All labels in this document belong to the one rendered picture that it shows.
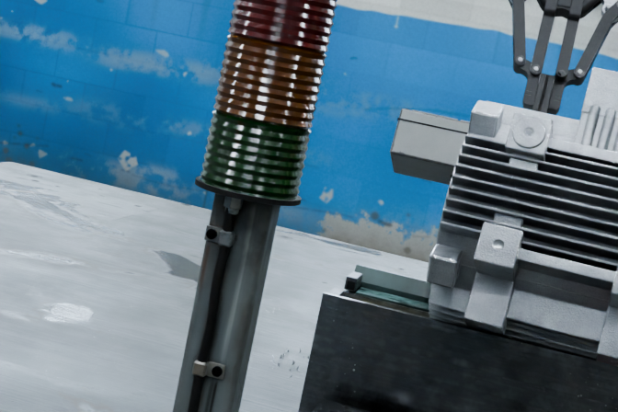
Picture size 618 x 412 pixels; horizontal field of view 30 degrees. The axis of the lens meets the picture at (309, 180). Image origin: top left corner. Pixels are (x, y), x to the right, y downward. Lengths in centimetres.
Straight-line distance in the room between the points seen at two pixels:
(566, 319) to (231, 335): 30
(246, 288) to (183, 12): 627
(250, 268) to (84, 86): 649
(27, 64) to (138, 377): 630
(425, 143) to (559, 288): 33
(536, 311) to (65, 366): 42
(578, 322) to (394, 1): 578
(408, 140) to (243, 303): 51
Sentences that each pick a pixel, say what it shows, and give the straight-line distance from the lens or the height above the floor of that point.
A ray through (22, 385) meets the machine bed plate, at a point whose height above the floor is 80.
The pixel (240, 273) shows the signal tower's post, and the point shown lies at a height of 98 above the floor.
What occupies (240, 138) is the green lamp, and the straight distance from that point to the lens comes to 66.
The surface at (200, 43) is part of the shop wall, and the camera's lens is 688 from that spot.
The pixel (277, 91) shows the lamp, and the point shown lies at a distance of 65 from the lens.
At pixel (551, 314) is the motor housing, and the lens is 89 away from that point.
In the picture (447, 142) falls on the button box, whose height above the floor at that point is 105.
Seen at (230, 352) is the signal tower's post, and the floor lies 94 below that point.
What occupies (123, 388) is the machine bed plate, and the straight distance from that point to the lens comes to 103.
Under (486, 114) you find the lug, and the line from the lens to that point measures 91.
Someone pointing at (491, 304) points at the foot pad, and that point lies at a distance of 88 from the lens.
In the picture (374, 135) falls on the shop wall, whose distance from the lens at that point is 662.
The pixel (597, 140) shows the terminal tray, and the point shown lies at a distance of 93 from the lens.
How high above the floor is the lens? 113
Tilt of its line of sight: 7 degrees down
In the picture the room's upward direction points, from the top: 12 degrees clockwise
